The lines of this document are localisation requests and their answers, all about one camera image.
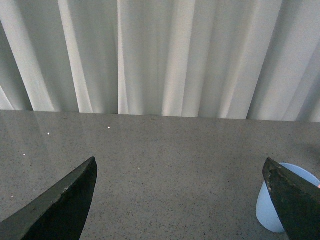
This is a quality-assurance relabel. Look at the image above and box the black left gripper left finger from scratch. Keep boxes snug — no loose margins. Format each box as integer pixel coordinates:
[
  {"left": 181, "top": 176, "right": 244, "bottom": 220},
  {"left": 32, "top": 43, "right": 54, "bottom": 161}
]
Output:
[{"left": 0, "top": 157, "right": 98, "bottom": 240}]

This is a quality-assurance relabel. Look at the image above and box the white curtain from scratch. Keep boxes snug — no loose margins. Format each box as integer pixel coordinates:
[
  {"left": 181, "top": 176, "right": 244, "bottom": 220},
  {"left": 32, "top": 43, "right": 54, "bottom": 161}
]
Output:
[{"left": 0, "top": 0, "right": 320, "bottom": 122}]

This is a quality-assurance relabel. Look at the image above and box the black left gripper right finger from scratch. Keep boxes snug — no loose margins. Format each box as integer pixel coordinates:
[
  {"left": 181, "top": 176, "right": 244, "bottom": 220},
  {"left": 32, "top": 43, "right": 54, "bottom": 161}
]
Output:
[{"left": 262, "top": 157, "right": 320, "bottom": 240}]

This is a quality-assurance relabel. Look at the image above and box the blue cup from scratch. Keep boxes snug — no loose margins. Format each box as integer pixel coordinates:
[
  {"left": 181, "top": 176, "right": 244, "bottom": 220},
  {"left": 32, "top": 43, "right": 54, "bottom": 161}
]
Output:
[{"left": 256, "top": 162, "right": 320, "bottom": 234}]

